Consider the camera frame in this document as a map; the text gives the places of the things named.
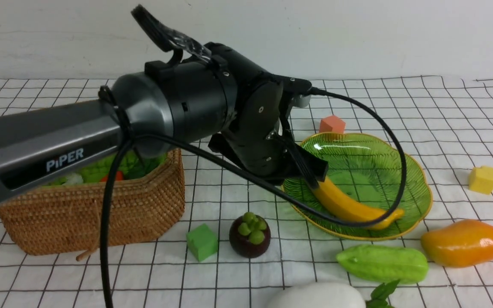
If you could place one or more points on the green glass leaf plate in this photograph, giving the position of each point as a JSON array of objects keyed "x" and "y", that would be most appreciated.
[{"x": 369, "y": 170}]

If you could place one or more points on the yellow foam cube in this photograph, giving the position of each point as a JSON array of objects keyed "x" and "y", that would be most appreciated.
[{"x": 480, "y": 180}]

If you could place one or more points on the orange yellow toy mango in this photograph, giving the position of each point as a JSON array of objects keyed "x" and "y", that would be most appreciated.
[{"x": 461, "y": 244}]

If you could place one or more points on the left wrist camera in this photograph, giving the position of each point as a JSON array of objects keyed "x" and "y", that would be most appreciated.
[{"x": 296, "y": 92}]

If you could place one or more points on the white toy radish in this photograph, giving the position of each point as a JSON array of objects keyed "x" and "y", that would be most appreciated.
[{"x": 331, "y": 295}]

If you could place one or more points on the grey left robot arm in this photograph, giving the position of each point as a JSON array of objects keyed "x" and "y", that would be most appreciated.
[{"x": 184, "y": 99}]

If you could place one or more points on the yellow toy banana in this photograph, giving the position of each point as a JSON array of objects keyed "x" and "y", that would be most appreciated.
[{"x": 345, "y": 205}]

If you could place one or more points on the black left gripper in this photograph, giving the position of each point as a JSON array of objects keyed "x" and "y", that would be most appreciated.
[{"x": 244, "y": 142}]

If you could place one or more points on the white grid tablecloth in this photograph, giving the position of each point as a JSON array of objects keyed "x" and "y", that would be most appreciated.
[{"x": 445, "y": 124}]

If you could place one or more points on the green foam cube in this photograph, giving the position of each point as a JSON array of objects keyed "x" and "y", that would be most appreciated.
[{"x": 202, "y": 242}]

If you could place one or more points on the purple toy mangosteen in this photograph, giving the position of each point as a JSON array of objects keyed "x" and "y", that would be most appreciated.
[{"x": 250, "y": 235}]

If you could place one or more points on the woven rattan basket green lining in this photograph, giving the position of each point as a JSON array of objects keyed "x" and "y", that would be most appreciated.
[{"x": 63, "y": 219}]

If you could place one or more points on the white toy cauliflower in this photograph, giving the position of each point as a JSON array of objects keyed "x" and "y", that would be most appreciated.
[{"x": 71, "y": 179}]

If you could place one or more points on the orange foam cube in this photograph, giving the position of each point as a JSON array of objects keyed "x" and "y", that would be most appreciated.
[{"x": 332, "y": 124}]

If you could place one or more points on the orange toy carrot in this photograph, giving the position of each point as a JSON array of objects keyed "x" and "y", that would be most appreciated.
[{"x": 118, "y": 176}]

